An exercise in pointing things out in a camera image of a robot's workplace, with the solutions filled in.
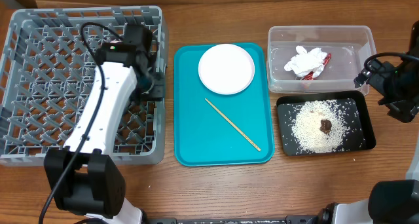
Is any red snack wrapper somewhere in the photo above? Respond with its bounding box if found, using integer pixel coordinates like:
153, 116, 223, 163
301, 53, 332, 81

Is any brown food scrap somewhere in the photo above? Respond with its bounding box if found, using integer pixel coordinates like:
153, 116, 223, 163
319, 119, 332, 134

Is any white napkin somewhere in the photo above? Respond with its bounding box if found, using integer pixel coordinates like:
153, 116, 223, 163
284, 46, 328, 78

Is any pile of rice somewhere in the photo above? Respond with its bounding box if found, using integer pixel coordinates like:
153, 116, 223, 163
277, 98, 366, 155

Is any wooden chopstick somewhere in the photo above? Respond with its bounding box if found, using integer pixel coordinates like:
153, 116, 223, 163
204, 98, 261, 152

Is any large white plate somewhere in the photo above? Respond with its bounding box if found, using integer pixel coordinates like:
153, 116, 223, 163
198, 44, 255, 95

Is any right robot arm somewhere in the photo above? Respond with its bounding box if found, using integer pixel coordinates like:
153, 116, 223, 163
308, 22, 418, 223

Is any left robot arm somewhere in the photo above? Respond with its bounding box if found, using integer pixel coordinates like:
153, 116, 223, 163
39, 24, 164, 223

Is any black waste tray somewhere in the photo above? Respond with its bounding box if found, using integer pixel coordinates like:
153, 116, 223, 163
276, 90, 376, 156

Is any clear plastic bin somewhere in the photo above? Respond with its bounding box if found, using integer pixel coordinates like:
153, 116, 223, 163
266, 26, 376, 95

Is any teal serving tray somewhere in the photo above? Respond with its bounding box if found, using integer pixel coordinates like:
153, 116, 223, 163
173, 43, 275, 166

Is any grey plastic dish rack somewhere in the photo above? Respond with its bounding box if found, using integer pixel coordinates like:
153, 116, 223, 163
1, 6, 169, 166

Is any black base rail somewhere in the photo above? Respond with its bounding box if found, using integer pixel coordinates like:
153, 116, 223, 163
144, 215, 318, 224

